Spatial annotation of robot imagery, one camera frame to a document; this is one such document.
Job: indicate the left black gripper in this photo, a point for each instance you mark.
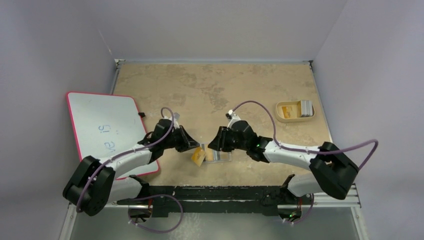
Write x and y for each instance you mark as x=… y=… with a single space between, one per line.
x=187 y=142

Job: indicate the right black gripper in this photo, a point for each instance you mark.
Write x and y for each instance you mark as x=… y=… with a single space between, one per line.
x=224 y=139

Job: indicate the beige leather card holder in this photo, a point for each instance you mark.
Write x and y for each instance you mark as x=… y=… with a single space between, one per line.
x=218 y=155

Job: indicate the gold credit card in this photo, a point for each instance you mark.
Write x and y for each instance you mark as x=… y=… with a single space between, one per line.
x=209 y=155
x=198 y=156

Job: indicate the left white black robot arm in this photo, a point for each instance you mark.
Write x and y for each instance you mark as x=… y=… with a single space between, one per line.
x=94 y=183

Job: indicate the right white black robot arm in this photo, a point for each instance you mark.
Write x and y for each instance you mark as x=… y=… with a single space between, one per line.
x=330 y=173

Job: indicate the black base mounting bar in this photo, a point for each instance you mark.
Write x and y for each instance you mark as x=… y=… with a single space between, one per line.
x=267 y=200

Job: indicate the cream oval tray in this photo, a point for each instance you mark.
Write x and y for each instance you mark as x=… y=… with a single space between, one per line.
x=279 y=115

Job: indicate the white pink-framed whiteboard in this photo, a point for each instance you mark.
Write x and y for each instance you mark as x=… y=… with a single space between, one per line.
x=104 y=125

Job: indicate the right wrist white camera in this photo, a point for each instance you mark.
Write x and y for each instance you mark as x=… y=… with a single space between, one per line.
x=232 y=116

